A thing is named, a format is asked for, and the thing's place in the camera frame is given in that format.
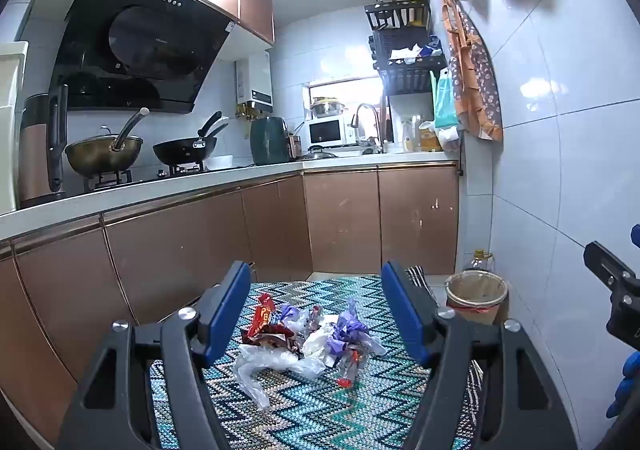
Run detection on white kitchen countertop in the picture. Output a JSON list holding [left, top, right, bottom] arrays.
[[0, 150, 461, 231]]

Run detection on gas stove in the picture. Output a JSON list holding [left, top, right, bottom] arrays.
[[75, 162, 211, 193]]

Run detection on white microwave oven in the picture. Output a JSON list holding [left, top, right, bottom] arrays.
[[305, 117, 349, 149]]

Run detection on white appliance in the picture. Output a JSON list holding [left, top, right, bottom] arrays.
[[0, 42, 29, 217]]

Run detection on purple plastic glove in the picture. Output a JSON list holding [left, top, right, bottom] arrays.
[[326, 312, 372, 356]]

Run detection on person's right hand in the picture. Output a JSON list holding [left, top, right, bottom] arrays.
[[606, 349, 640, 419]]

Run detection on yellow-capped oil bottle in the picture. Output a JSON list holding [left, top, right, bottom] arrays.
[[462, 250, 496, 275]]

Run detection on clear tall bottle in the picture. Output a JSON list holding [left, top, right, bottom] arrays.
[[400, 117, 416, 153]]

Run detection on orange floral apron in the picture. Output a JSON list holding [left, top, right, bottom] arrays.
[[440, 0, 504, 143]]

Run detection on white cloth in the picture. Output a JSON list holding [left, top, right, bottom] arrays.
[[389, 44, 426, 63]]

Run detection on steel kitchen faucet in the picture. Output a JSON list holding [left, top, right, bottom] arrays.
[[351, 103, 384, 153]]

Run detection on black frying pan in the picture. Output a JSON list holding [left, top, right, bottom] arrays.
[[152, 110, 223, 165]]

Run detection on red snack wrapper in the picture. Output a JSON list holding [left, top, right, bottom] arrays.
[[249, 294, 277, 337]]

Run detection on black wall rack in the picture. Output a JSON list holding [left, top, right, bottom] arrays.
[[363, 0, 449, 98]]

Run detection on white tissue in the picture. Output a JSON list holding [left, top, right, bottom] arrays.
[[301, 325, 341, 367]]

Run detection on white water heater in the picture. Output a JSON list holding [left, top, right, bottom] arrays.
[[235, 52, 274, 113]]

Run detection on kitchen window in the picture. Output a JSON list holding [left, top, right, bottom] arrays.
[[302, 77, 387, 131]]

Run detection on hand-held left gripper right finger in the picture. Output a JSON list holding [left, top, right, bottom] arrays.
[[381, 260, 581, 450]]

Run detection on brass-coloured wok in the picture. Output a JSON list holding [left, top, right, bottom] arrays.
[[65, 126, 143, 178]]

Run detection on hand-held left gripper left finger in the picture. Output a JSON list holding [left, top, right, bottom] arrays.
[[55, 260, 251, 450]]

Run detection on beige waste bin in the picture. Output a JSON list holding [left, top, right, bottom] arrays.
[[445, 271, 510, 325]]

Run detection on dark green air fryer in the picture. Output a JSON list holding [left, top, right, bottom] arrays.
[[249, 116, 291, 165]]

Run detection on black range hood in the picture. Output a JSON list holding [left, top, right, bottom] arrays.
[[50, 0, 238, 115]]

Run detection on dark brown snack wrapper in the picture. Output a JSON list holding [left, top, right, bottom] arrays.
[[240, 325, 297, 350]]

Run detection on yellow liquid bottle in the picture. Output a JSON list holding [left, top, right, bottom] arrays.
[[419, 122, 444, 153]]

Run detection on copper lower kitchen cabinets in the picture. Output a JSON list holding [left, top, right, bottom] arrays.
[[0, 161, 461, 436]]

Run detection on teal plastic bag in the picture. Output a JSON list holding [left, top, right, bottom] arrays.
[[430, 70, 460, 151]]

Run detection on steel pot with lid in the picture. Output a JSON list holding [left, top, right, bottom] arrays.
[[310, 97, 346, 119]]

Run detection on pale purple plastic scrap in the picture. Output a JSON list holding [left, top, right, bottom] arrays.
[[276, 305, 314, 331]]

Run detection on zigzag patterned mat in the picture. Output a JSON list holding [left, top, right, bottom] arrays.
[[150, 266, 486, 450]]

